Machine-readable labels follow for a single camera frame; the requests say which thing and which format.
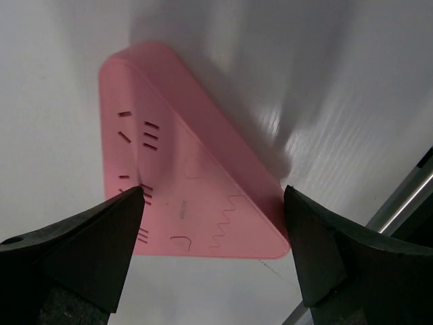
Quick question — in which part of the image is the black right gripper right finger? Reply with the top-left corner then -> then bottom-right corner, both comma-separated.
284,186 -> 432,324

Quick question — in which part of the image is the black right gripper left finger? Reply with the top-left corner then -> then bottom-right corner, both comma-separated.
1,186 -> 145,324

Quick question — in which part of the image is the pink triangular power strip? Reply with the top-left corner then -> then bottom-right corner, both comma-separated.
98,41 -> 290,259

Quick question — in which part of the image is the aluminium table frame rail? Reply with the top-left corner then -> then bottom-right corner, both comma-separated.
288,152 -> 432,324

